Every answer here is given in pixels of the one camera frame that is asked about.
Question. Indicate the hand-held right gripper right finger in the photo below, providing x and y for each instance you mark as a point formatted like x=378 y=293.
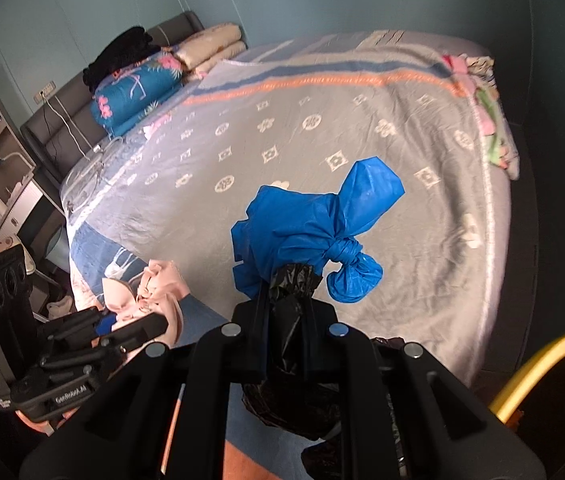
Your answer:
x=308 y=340

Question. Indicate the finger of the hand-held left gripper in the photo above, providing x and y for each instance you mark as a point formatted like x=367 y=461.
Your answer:
x=137 y=332
x=77 y=325

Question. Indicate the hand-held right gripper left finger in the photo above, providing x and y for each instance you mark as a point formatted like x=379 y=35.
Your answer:
x=264 y=330

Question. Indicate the pink cloth bundle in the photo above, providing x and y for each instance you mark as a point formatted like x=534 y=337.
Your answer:
x=162 y=285

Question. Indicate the black plastic bag blue band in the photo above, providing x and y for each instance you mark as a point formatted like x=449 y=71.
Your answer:
x=287 y=400

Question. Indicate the yellow curved bar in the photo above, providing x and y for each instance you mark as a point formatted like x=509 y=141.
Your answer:
x=537 y=364

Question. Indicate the white cabinet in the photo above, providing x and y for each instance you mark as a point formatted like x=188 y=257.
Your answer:
x=17 y=210

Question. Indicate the white desk lamp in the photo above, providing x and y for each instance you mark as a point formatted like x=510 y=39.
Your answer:
x=1 y=162

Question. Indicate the grey padded headboard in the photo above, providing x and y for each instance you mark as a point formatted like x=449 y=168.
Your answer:
x=47 y=135

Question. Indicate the grey patterned blanket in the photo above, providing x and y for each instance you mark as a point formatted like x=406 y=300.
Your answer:
x=312 y=125

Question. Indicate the blue floral quilt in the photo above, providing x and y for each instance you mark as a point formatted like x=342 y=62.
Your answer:
x=132 y=95

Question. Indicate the black cloth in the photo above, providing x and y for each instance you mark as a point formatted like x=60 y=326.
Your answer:
x=122 y=50

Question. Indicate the floral bed sheet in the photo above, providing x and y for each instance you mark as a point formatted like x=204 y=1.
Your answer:
x=492 y=125

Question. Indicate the beige folded quilt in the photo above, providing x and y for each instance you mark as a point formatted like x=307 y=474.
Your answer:
x=212 y=45

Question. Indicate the wall socket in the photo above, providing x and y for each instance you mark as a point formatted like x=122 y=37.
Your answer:
x=45 y=91

